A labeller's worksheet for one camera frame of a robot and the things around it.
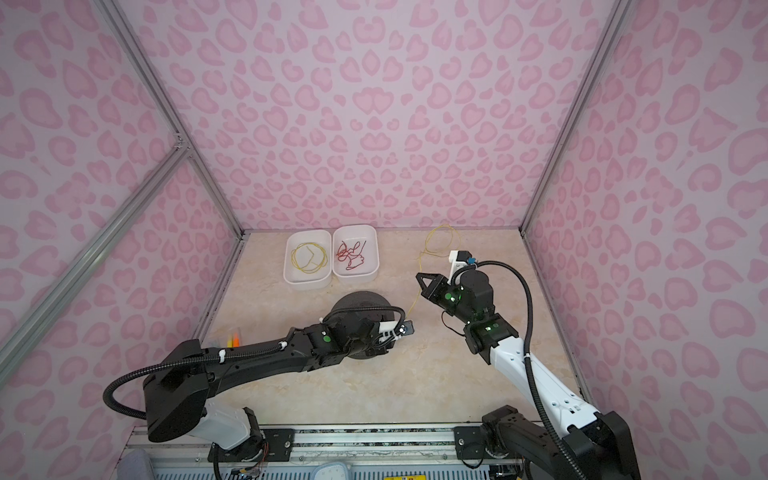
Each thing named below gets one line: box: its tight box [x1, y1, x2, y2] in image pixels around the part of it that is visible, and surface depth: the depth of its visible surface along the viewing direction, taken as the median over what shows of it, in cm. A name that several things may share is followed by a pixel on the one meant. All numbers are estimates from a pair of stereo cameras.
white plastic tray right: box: [332, 224, 380, 285], surface depth 112 cm
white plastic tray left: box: [283, 230, 332, 290], surface depth 110 cm
